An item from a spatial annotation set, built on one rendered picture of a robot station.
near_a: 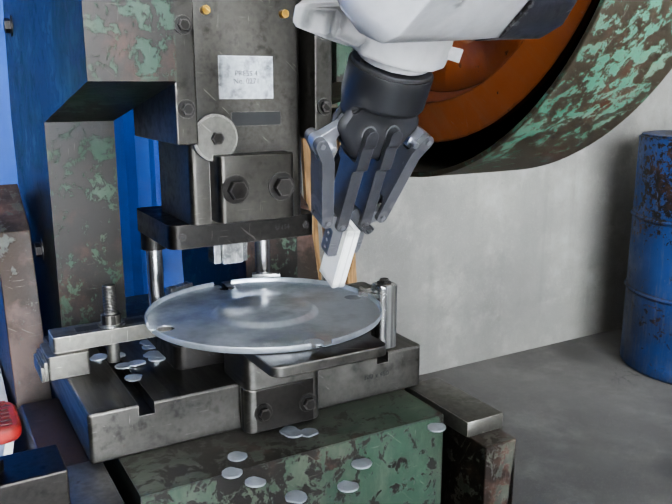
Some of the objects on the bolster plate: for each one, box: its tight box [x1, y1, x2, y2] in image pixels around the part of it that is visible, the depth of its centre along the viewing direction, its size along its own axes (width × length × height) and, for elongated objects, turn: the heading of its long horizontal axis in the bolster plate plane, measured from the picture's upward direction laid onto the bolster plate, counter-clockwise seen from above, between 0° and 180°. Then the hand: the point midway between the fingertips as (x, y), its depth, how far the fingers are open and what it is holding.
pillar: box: [255, 240, 270, 272], centre depth 111 cm, size 2×2×14 cm
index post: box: [371, 278, 397, 349], centre depth 101 cm, size 3×3×10 cm
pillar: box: [146, 250, 165, 306], centre depth 103 cm, size 2×2×14 cm
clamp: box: [34, 283, 173, 383], centre depth 95 cm, size 6×17×10 cm, turn 120°
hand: (339, 251), depth 74 cm, fingers closed
